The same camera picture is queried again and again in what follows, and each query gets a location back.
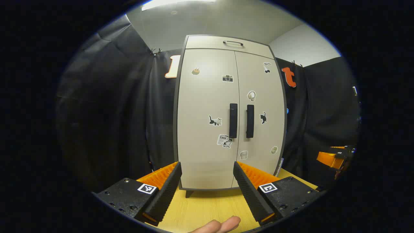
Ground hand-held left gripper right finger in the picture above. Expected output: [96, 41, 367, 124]
[233, 161, 327, 226]

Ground beige cabinet door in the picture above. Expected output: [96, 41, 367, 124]
[177, 49, 240, 190]
[232, 51, 286, 188]

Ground black door handle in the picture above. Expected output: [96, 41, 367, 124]
[229, 103, 238, 139]
[246, 105, 255, 139]

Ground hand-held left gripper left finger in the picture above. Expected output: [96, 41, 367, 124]
[92, 161, 182, 227]

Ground beige double-door shoe cabinet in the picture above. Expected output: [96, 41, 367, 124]
[173, 35, 288, 198]

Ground black backdrop cloth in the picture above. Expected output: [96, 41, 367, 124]
[55, 15, 361, 191]

